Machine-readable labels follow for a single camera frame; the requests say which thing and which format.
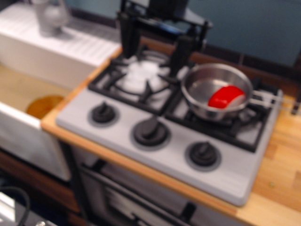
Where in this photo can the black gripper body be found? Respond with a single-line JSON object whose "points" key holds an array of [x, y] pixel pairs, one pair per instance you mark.
{"points": [[168, 18]]}

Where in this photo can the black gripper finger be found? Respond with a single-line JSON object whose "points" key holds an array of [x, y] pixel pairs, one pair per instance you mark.
{"points": [[130, 37], [183, 49]]}

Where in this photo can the stainless steel pot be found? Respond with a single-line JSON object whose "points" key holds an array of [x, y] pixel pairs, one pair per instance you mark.
{"points": [[202, 81]]}

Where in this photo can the white burner cap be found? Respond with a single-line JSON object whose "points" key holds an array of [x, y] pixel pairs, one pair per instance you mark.
{"points": [[139, 73]]}

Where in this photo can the black left burner grate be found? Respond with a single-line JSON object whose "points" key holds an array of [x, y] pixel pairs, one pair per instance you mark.
{"points": [[106, 83]]}

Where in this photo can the black burner grate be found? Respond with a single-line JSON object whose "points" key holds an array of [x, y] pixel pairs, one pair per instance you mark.
{"points": [[106, 83], [250, 130]]}

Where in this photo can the red toy cheese wedge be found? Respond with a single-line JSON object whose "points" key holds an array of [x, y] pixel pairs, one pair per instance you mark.
{"points": [[226, 97]]}

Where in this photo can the grey toy stove top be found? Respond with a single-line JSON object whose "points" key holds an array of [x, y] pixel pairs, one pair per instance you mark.
{"points": [[232, 181]]}

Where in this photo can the grey toy faucet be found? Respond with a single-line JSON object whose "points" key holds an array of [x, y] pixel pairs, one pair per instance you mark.
{"points": [[51, 17]]}

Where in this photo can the black left stove knob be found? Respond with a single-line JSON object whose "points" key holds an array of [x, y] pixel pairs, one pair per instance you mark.
{"points": [[103, 115]]}

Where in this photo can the black stove knob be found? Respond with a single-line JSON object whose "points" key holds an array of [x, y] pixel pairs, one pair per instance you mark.
{"points": [[203, 156], [150, 134], [103, 115]]}

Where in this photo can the black middle stove knob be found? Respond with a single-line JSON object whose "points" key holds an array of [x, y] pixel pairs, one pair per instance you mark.
{"points": [[150, 134]]}

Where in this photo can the white toy sink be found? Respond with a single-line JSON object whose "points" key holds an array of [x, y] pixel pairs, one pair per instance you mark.
{"points": [[33, 66]]}

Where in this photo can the black right burner grate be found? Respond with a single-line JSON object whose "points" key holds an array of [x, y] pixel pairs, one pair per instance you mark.
{"points": [[250, 130]]}

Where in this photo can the black right stove knob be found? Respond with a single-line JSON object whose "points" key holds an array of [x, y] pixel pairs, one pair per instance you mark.
{"points": [[203, 156]]}

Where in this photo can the orange plastic plate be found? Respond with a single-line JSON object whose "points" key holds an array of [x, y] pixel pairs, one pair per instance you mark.
{"points": [[42, 106]]}

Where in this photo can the toy oven door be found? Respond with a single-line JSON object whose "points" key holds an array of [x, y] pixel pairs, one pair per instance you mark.
{"points": [[126, 199]]}

